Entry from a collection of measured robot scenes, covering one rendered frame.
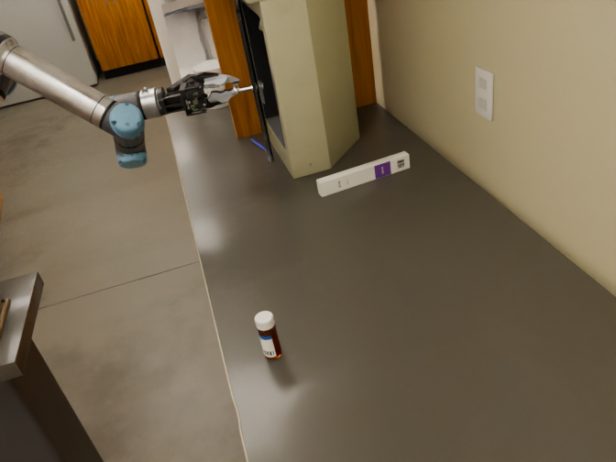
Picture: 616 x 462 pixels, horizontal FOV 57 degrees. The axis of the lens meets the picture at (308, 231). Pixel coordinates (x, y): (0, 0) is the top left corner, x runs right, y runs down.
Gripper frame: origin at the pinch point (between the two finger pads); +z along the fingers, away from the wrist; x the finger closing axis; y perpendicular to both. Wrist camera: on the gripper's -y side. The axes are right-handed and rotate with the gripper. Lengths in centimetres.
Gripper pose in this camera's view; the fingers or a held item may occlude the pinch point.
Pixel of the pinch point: (235, 83)
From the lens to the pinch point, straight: 158.0
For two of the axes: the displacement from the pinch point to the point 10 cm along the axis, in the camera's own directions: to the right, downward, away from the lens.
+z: 9.8, -2.0, 0.2
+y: 1.3, 5.3, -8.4
